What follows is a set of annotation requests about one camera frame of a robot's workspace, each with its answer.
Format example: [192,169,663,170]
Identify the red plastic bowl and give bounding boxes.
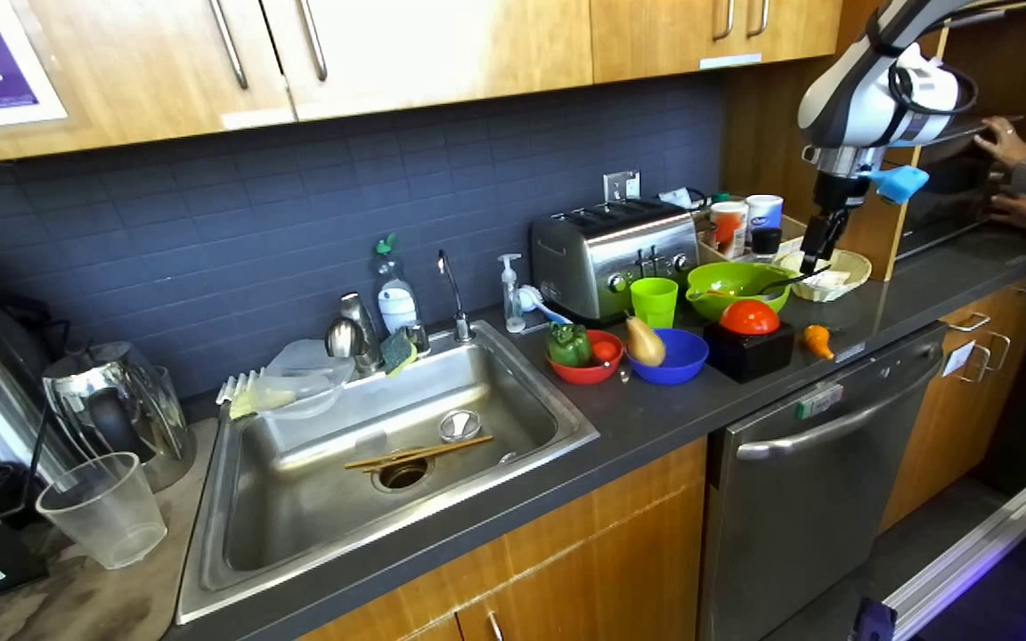
[546,328,629,388]

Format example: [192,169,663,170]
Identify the glass blender jug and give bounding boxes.
[40,340,201,492]

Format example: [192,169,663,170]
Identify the green toy pepper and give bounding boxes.
[543,320,596,369]

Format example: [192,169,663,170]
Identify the stainless steel dishwasher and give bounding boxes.
[693,323,950,641]

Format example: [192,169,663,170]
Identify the robot cart with silver rail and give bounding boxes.
[850,443,1026,641]

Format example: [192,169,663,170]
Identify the steel sink strainer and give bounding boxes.
[436,406,489,444]

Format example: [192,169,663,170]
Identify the wooden sink base cabinet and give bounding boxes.
[297,438,714,641]

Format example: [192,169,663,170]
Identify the white wicker basket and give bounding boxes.
[786,247,876,308]

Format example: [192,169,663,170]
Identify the person's left hand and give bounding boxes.
[988,190,1026,236]

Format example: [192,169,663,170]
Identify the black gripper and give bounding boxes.
[797,174,869,279]

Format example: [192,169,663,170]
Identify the red toy tomato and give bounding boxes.
[716,297,785,341]

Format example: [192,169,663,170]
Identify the wooden drawer base cabinet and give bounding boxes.
[881,272,1026,534]

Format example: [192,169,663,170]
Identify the stainless steel sink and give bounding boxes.
[175,316,602,626]

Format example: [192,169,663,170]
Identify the clear dish soap bottle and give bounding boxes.
[368,233,425,341]

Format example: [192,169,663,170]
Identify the chrome faucet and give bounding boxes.
[430,247,477,350]

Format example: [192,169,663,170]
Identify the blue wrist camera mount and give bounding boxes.
[864,165,935,207]

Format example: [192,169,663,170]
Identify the white wall outlet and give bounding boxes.
[597,169,650,207]

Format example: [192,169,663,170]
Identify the chrome sink sprayer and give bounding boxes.
[322,287,379,368]

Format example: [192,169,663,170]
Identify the white blue mug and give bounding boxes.
[746,193,786,258]

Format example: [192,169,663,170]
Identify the tan toy vegetable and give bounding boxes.
[623,314,670,369]

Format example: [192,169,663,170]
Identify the clear plastic cup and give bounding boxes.
[33,449,171,575]

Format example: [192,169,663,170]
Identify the person's right hand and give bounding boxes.
[973,114,1026,170]

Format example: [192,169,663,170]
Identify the green plastic bowl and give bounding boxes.
[683,261,797,328]

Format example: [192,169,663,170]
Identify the red white mug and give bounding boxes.
[704,196,755,261]

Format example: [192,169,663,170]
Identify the green plastic cup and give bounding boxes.
[628,274,683,331]

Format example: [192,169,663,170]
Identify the silver toaster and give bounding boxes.
[526,196,703,328]

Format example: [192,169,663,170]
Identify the wooden upper cabinet door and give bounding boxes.
[256,0,597,125]
[587,0,847,84]
[0,0,302,170]

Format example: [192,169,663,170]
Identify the clear pump soap bottle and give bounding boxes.
[496,251,530,340]

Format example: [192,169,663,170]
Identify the black steel microwave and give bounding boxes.
[899,114,1026,263]

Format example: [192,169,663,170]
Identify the pale yellow rubber glove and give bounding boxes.
[215,368,302,424]

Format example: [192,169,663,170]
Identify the green sponge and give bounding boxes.
[379,328,425,375]

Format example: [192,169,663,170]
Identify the white blue dish brush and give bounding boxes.
[518,282,577,335]

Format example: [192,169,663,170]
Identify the wooden stick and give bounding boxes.
[342,430,500,477]

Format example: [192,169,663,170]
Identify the blue plastic bowl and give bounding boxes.
[623,323,714,393]

